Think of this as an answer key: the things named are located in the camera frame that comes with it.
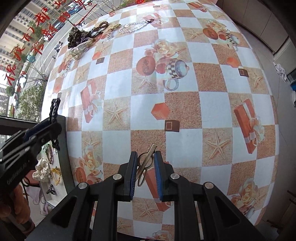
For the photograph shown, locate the gold scissor-shaped hair clip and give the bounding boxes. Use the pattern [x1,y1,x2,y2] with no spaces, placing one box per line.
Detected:
[136,143,157,187]

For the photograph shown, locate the cream polka dot scrunchie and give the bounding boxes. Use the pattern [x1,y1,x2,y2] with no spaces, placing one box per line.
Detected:
[32,158,52,183]

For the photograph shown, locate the yellow flower hair tie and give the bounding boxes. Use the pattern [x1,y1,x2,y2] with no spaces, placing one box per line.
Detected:
[50,166,63,186]

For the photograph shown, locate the small black claw clip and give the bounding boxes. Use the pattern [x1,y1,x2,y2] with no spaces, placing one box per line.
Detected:
[46,184,56,195]

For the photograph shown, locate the grey-green jewelry box tray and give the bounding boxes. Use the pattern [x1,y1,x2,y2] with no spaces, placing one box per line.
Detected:
[37,115,75,207]

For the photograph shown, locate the person's left hand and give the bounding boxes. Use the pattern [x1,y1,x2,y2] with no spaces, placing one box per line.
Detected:
[1,185,31,224]

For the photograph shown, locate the patterned checkered tablecloth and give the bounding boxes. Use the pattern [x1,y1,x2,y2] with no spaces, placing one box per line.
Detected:
[41,0,280,240]

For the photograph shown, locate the leopard print scrunchie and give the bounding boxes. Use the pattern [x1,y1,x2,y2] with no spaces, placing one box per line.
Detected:
[68,27,91,49]

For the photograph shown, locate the gold bow hair clip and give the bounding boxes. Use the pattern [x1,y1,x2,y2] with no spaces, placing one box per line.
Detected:
[107,24,121,32]

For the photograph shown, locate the blue plastic stool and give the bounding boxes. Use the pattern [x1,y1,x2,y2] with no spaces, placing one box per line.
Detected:
[290,81,296,92]

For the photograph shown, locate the clear crystal bead bracelet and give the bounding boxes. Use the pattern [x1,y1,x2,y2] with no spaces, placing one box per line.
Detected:
[118,19,155,34]

